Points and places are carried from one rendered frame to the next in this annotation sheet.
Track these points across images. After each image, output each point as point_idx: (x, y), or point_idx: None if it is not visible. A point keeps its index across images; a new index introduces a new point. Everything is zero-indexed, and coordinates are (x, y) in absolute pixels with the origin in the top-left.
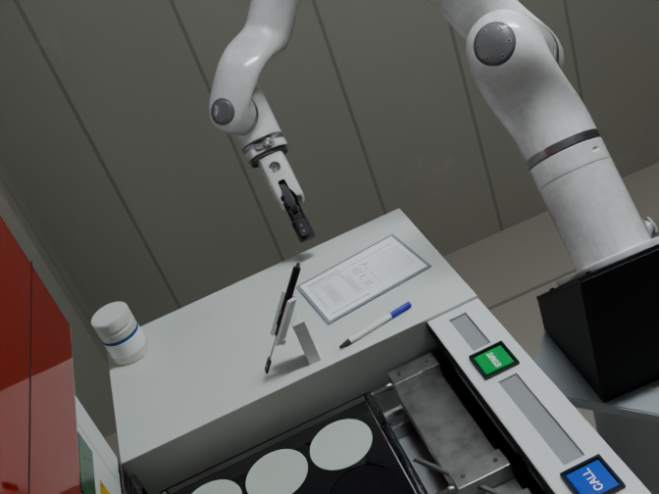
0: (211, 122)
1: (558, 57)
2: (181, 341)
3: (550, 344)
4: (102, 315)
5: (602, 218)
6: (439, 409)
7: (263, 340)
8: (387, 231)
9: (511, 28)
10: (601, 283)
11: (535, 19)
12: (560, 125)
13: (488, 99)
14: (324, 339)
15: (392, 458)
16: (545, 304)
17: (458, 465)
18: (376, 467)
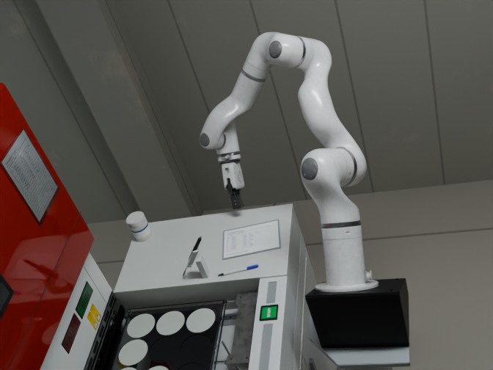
0: (199, 142)
1: (354, 175)
2: (164, 239)
3: None
4: (132, 216)
5: (337, 267)
6: (249, 321)
7: None
8: (278, 216)
9: (317, 165)
10: (316, 301)
11: (355, 149)
12: (334, 216)
13: (307, 190)
14: (216, 267)
15: (214, 337)
16: None
17: (238, 352)
18: (206, 338)
